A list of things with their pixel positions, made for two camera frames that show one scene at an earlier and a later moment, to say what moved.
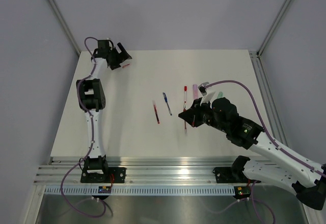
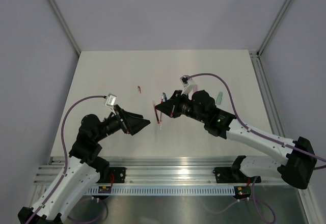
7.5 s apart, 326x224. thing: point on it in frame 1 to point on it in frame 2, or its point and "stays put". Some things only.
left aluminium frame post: x=60 y=15 stays put
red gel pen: x=185 y=109 to x=162 y=102
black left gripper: x=120 y=57 to x=130 y=122
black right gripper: x=192 y=117 to x=171 y=107
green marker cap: x=220 y=95 stays put
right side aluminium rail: x=268 y=98 stays put
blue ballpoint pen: x=166 y=100 stays put
